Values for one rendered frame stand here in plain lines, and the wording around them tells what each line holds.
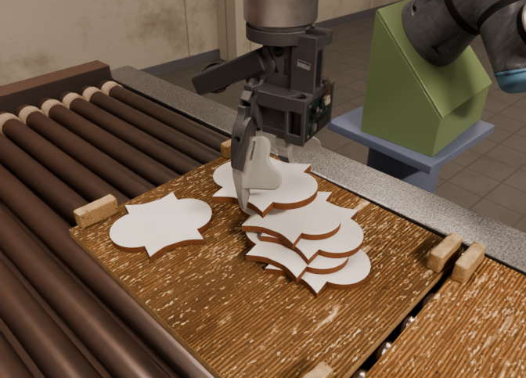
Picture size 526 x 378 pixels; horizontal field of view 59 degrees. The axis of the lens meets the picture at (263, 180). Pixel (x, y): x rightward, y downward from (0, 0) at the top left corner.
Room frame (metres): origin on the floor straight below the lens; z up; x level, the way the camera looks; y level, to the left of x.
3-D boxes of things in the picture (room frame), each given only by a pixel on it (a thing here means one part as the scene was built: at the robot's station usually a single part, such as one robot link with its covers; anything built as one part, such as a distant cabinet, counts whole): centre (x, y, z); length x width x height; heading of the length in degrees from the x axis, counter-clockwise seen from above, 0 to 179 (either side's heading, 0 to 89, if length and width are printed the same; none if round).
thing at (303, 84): (0.48, -0.02, 1.16); 0.09 x 0.08 x 0.12; 58
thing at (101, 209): (0.53, 0.24, 0.95); 0.06 x 0.02 x 0.03; 135
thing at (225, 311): (0.49, 0.00, 0.93); 0.41 x 0.35 x 0.02; 45
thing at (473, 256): (0.43, -0.25, 0.95); 0.06 x 0.02 x 0.03; 136
